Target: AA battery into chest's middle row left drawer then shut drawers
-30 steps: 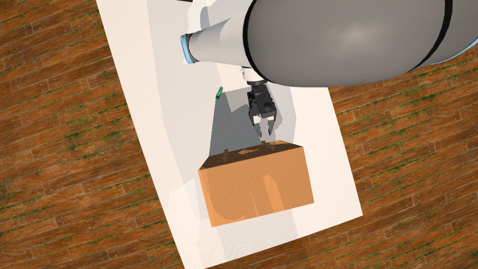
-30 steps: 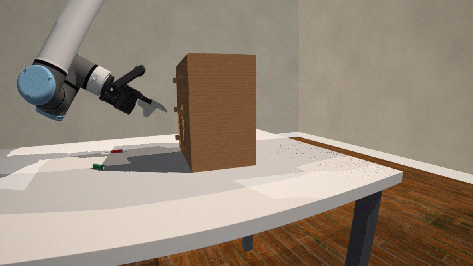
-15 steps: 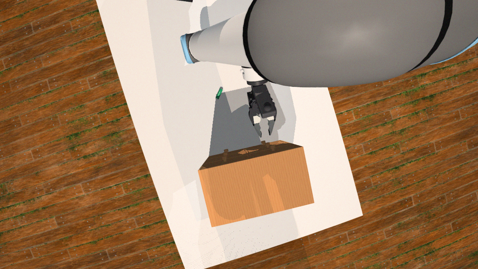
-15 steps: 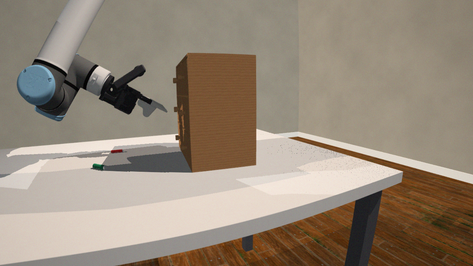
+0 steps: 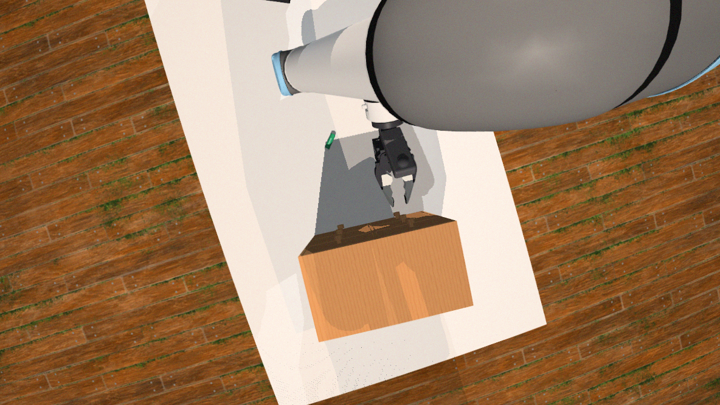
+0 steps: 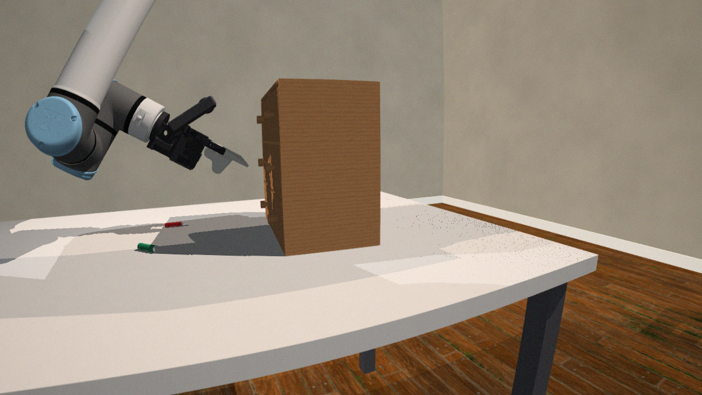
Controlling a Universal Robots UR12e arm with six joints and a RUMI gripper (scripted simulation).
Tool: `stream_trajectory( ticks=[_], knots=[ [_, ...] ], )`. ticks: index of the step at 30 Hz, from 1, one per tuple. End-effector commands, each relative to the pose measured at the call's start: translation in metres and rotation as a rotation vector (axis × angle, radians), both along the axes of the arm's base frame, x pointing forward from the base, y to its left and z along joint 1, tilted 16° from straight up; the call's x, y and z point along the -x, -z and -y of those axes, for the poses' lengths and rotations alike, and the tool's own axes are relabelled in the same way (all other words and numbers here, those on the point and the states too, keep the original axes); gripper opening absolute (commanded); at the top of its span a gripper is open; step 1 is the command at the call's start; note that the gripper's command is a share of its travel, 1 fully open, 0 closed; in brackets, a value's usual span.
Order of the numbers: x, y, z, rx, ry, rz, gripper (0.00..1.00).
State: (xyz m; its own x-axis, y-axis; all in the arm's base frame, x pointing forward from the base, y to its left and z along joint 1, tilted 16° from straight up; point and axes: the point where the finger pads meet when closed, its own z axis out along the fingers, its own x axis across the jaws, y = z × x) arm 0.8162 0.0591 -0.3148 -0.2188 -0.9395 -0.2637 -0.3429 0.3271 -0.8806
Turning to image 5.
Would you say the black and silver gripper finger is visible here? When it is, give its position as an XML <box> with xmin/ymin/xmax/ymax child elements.
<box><xmin>402</xmin><ymin>170</ymin><xmax>417</xmax><ymax>204</ymax></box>
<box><xmin>375</xmin><ymin>161</ymin><xmax>394</xmax><ymax>207</ymax></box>

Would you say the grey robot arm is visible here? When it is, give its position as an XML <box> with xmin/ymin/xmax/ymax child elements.
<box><xmin>271</xmin><ymin>0</ymin><xmax>720</xmax><ymax>132</ymax></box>

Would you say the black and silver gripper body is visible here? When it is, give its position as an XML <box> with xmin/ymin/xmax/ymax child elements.
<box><xmin>372</xmin><ymin>120</ymin><xmax>404</xmax><ymax>173</ymax></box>

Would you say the brown wooden drawer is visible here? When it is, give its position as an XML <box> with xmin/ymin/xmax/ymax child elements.
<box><xmin>373</xmin><ymin>214</ymin><xmax>437</xmax><ymax>232</ymax></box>
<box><xmin>310</xmin><ymin>228</ymin><xmax>371</xmax><ymax>246</ymax></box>
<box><xmin>371</xmin><ymin>212</ymin><xmax>426</xmax><ymax>227</ymax></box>
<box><xmin>377</xmin><ymin>218</ymin><xmax>450</xmax><ymax>238</ymax></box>
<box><xmin>304</xmin><ymin>233</ymin><xmax>374</xmax><ymax>255</ymax></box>
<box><xmin>315</xmin><ymin>224</ymin><xmax>368</xmax><ymax>240</ymax></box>

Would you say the green aa battery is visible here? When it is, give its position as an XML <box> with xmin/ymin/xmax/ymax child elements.
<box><xmin>325</xmin><ymin>133</ymin><xmax>335</xmax><ymax>150</ymax></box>

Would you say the brown wooden chest of drawers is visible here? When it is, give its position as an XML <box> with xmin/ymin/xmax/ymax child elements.
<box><xmin>298</xmin><ymin>211</ymin><xmax>474</xmax><ymax>342</ymax></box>

